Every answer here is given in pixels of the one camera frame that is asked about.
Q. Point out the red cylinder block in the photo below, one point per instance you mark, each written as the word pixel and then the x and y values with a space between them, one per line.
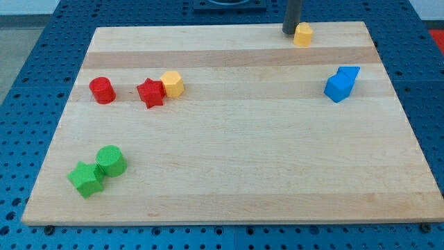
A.
pixel 102 90

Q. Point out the wooden board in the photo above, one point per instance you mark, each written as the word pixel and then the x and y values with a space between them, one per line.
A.
pixel 253 139

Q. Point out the green star block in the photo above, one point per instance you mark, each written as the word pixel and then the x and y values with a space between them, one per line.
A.
pixel 87 179

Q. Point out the blue cube block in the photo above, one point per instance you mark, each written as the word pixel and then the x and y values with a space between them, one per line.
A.
pixel 338 87

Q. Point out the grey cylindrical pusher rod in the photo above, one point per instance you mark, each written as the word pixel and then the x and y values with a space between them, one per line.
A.
pixel 292 16

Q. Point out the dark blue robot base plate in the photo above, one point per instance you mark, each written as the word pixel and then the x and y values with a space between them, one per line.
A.
pixel 228 5

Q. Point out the red star block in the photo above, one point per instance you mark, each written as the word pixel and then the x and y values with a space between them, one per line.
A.
pixel 151 93

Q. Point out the green cylinder block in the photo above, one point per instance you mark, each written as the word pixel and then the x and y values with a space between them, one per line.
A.
pixel 111 160

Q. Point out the yellow hexagon block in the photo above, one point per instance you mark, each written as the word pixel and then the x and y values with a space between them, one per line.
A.
pixel 173 84

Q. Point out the yellow heart block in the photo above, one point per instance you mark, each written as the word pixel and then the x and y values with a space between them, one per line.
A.
pixel 303 35

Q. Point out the blue triangular block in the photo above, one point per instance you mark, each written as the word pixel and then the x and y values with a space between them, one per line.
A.
pixel 350 71

